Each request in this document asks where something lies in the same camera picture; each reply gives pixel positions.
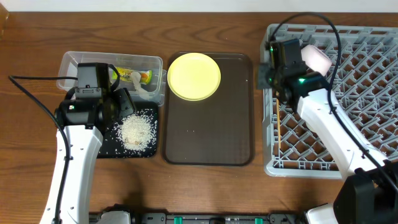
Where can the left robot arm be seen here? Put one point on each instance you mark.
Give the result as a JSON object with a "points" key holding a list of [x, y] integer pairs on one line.
{"points": [[88, 110]]}

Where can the pink bowl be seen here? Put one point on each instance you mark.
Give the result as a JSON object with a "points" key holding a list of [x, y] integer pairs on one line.
{"points": [[316, 60]]}

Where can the cooked rice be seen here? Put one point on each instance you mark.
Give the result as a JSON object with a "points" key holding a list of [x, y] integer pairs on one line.
{"points": [[137, 132]]}

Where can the white tissue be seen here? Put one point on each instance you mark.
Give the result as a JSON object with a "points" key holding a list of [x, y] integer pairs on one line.
{"points": [[135, 77]]}

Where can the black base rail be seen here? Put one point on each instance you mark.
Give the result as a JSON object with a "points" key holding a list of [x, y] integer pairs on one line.
{"points": [[163, 217]]}

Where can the dark brown tray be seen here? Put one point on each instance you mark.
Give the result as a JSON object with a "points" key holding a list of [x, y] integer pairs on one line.
{"points": [[216, 131]]}

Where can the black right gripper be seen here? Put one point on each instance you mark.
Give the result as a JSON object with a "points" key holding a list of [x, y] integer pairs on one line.
{"points": [[264, 73]]}

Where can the clear plastic bin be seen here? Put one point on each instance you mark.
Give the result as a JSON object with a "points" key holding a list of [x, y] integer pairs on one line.
{"points": [[155, 89]]}

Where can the green orange snack wrapper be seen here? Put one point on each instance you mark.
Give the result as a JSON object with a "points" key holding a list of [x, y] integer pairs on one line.
{"points": [[126, 75]]}

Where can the grey dishwasher rack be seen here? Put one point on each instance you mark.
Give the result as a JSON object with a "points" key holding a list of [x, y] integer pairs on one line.
{"points": [[365, 62]]}

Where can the wooden chopstick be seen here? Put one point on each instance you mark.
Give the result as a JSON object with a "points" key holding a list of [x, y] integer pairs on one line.
{"points": [[278, 122]]}

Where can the black plastic bin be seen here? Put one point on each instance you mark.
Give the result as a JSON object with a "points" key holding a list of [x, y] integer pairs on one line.
{"points": [[112, 148]]}

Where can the yellow plate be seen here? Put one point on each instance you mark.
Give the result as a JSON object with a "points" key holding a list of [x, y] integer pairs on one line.
{"points": [[194, 76]]}

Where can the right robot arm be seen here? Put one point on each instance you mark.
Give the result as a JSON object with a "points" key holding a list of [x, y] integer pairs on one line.
{"points": [[298, 77]]}

